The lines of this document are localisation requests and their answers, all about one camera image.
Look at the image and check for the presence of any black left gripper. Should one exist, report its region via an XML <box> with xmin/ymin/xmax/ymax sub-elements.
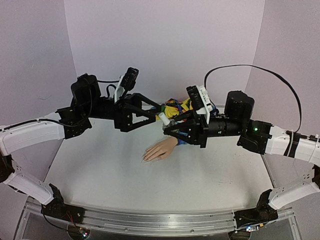
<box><xmin>84</xmin><ymin>93</ymin><xmax>164</xmax><ymax>133</ymax></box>

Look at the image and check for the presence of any clear nail polish bottle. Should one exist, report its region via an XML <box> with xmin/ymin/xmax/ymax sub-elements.
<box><xmin>158</xmin><ymin>112</ymin><xmax>176</xmax><ymax>134</ymax></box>

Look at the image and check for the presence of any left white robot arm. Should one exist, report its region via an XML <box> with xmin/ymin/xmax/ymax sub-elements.
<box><xmin>0</xmin><ymin>68</ymin><xmax>161</xmax><ymax>224</ymax></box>

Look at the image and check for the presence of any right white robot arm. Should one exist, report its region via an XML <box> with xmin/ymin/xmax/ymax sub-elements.
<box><xmin>159</xmin><ymin>89</ymin><xmax>320</xmax><ymax>231</ymax></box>

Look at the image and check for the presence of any colourful rainbow jacket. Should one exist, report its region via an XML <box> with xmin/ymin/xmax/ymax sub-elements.
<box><xmin>160</xmin><ymin>98</ymin><xmax>220</xmax><ymax>146</ymax></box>

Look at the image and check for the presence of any mannequin hand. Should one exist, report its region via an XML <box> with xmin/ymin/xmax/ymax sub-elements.
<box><xmin>142</xmin><ymin>137</ymin><xmax>178</xmax><ymax>162</ymax></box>

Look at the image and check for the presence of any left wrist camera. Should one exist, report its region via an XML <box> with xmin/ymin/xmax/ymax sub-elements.
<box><xmin>113</xmin><ymin>67</ymin><xmax>139</xmax><ymax>103</ymax></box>

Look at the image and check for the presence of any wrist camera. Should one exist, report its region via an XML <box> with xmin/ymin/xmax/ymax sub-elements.
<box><xmin>186</xmin><ymin>85</ymin><xmax>214</xmax><ymax>124</ymax></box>
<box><xmin>113</xmin><ymin>67</ymin><xmax>139</xmax><ymax>103</ymax></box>

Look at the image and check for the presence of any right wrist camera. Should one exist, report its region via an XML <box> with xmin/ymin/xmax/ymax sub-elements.
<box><xmin>186</xmin><ymin>85</ymin><xmax>214</xmax><ymax>124</ymax></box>

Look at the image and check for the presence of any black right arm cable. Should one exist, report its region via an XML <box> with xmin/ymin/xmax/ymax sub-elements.
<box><xmin>203</xmin><ymin>64</ymin><xmax>303</xmax><ymax>133</ymax></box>

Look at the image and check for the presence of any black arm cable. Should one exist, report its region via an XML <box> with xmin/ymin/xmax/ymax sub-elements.
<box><xmin>203</xmin><ymin>64</ymin><xmax>303</xmax><ymax>133</ymax></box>
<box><xmin>39</xmin><ymin>202</ymin><xmax>73</xmax><ymax>232</ymax></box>

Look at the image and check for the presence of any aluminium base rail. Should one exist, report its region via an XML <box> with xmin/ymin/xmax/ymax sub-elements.
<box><xmin>14</xmin><ymin>198</ymin><xmax>301</xmax><ymax>240</ymax></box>

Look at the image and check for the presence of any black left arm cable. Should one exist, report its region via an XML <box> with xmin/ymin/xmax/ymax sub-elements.
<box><xmin>39</xmin><ymin>202</ymin><xmax>73</xmax><ymax>232</ymax></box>

